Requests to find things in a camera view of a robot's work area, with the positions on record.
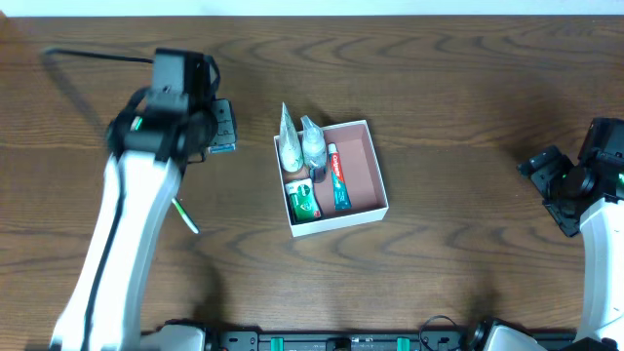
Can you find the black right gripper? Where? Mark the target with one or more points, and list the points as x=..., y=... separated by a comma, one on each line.
x=551, y=182

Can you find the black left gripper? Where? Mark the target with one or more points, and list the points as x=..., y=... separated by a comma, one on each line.
x=222, y=126

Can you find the blue disposable razor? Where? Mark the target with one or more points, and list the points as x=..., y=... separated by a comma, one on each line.
x=222, y=148

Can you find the white Pantene bamboo tube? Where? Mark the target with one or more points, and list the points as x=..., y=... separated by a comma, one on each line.
x=289, y=147

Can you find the blue foaming soap pump bottle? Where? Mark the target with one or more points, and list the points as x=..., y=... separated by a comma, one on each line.
x=314, y=149

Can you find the green and blue toothbrush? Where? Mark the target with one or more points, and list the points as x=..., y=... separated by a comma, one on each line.
x=185, y=216

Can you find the green Dettol soap box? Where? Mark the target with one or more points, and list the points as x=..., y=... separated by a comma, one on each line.
x=302, y=200

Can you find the red Colgate toothpaste tube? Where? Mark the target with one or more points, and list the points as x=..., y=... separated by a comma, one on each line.
x=340, y=193

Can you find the white box with pink interior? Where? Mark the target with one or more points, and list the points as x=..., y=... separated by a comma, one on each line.
x=364, y=183

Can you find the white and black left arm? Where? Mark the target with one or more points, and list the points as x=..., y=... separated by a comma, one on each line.
x=103, y=312

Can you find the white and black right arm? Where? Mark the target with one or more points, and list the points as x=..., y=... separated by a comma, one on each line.
x=586, y=199

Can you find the black mounting rail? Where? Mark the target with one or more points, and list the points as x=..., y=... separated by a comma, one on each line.
x=341, y=342

